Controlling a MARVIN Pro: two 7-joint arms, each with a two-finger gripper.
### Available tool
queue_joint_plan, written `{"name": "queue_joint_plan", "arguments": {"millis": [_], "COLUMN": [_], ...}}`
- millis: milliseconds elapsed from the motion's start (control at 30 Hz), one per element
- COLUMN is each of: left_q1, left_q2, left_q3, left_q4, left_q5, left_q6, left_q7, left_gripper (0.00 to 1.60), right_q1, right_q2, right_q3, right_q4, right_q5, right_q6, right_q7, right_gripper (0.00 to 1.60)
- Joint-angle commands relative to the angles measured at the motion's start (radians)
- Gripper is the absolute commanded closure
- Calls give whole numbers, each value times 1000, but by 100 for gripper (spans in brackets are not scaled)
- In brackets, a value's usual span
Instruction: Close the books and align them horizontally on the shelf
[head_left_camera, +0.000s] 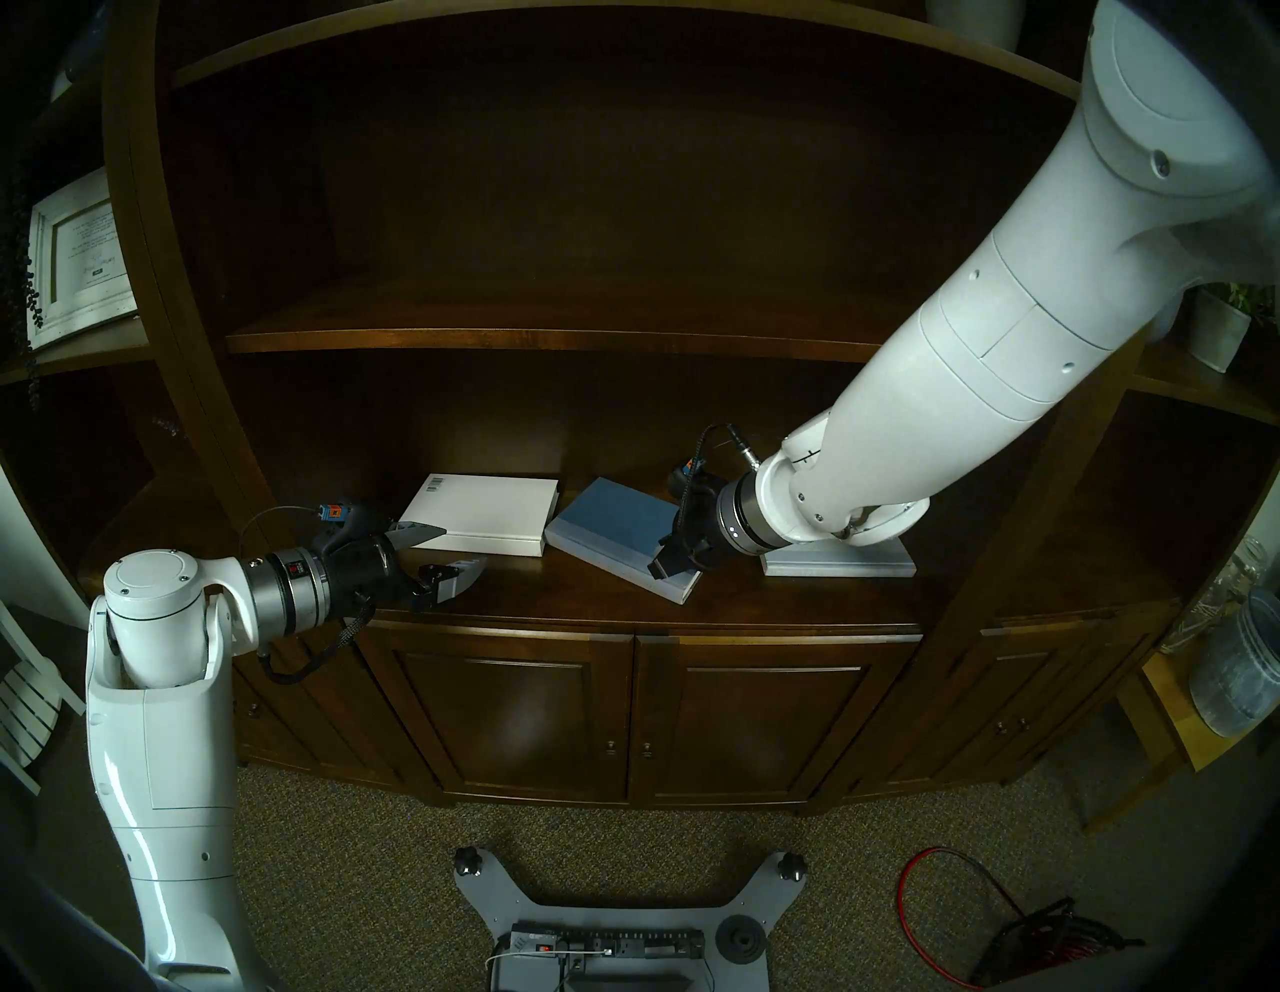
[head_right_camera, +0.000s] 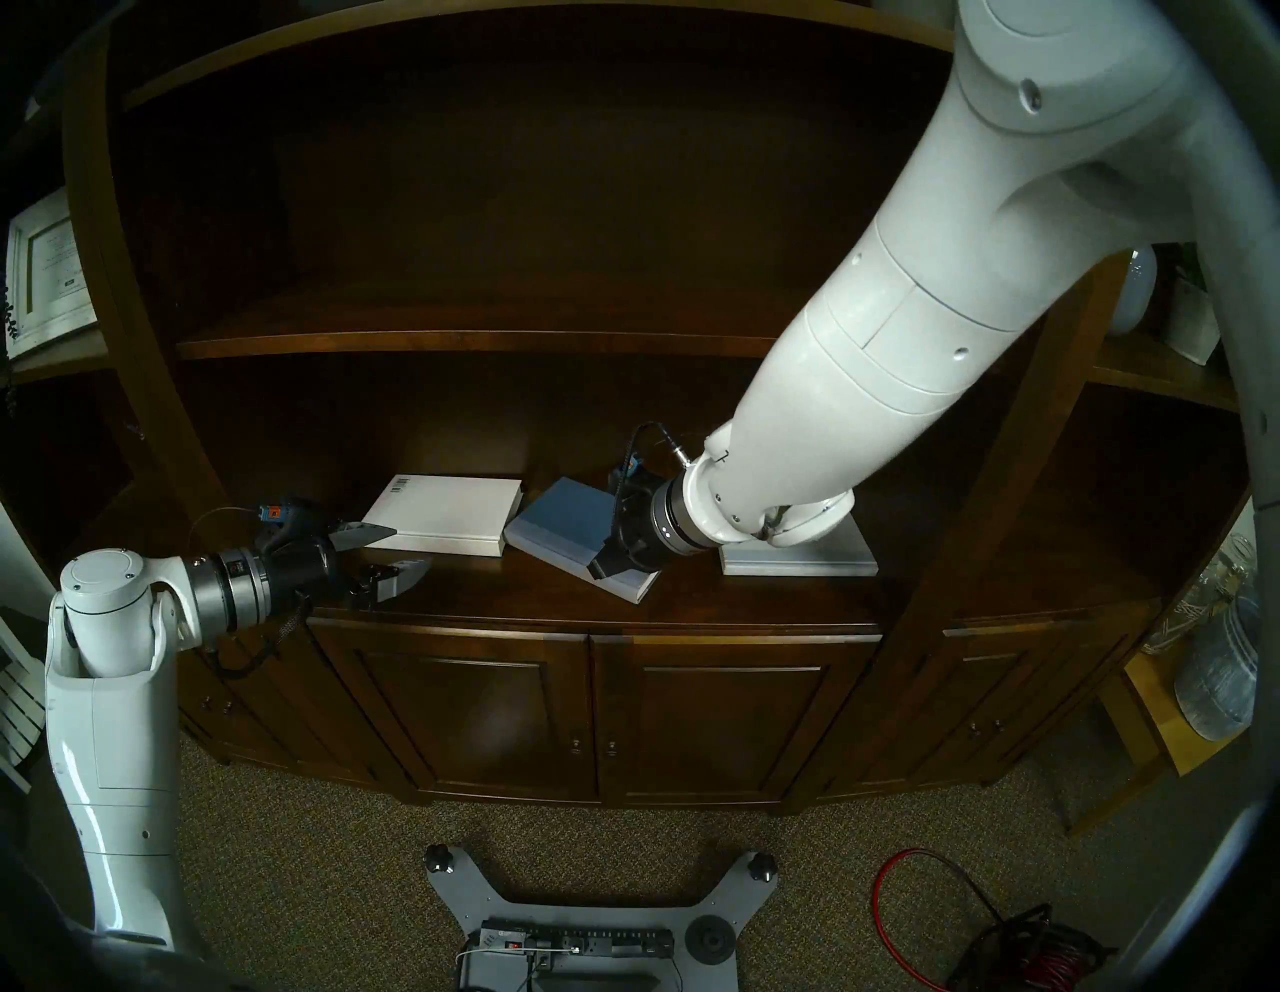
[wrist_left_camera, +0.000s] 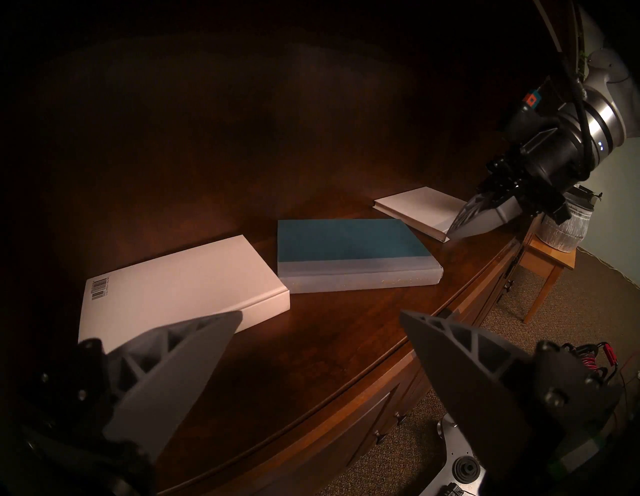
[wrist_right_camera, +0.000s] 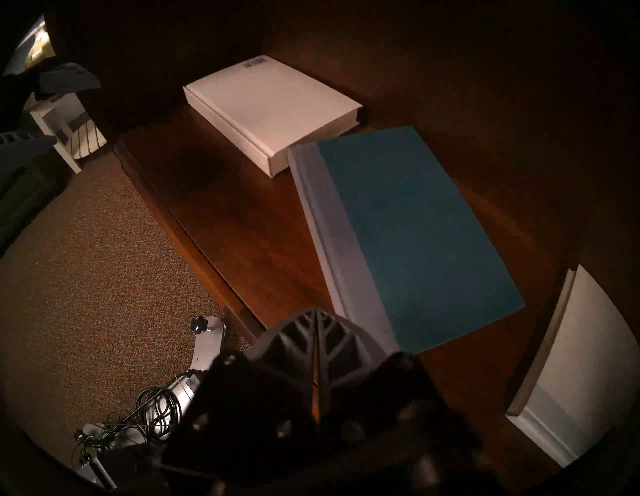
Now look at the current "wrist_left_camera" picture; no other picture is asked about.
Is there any light wooden side table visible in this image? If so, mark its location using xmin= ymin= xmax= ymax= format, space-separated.
xmin=517 ymin=232 xmax=577 ymax=325

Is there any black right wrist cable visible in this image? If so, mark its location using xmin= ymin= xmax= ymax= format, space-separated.
xmin=532 ymin=0 xmax=593 ymax=183

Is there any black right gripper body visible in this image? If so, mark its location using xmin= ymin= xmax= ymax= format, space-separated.
xmin=486 ymin=117 xmax=591 ymax=225

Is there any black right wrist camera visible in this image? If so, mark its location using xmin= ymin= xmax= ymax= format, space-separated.
xmin=502 ymin=76 xmax=563 ymax=146

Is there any black round base disc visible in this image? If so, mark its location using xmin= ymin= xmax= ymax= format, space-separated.
xmin=452 ymin=456 xmax=480 ymax=485

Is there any blue hardcover book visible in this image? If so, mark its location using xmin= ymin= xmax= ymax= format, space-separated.
xmin=276 ymin=218 xmax=444 ymax=294

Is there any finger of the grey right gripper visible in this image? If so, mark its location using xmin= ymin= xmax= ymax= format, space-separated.
xmin=452 ymin=192 xmax=493 ymax=223
xmin=446 ymin=196 xmax=525 ymax=239

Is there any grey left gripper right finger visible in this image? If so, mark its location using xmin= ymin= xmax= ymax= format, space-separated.
xmin=399 ymin=310 xmax=621 ymax=475

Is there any white book with grey spine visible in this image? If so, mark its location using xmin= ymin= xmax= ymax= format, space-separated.
xmin=373 ymin=186 xmax=468 ymax=243

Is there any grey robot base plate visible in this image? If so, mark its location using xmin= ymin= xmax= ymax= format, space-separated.
xmin=427 ymin=414 xmax=488 ymax=496

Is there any black and red cable reel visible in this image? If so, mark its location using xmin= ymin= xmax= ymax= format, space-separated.
xmin=560 ymin=341 xmax=621 ymax=383

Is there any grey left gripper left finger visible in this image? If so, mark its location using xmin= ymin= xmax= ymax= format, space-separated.
xmin=15 ymin=311 xmax=243 ymax=463

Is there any grey ribbed bucket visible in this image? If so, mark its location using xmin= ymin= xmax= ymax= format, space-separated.
xmin=540 ymin=185 xmax=603 ymax=252

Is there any dark wooden bookshelf cabinet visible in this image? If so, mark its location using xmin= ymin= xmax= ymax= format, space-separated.
xmin=0 ymin=0 xmax=586 ymax=496

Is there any white book with barcode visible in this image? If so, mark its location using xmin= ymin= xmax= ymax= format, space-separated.
xmin=77 ymin=235 xmax=292 ymax=353

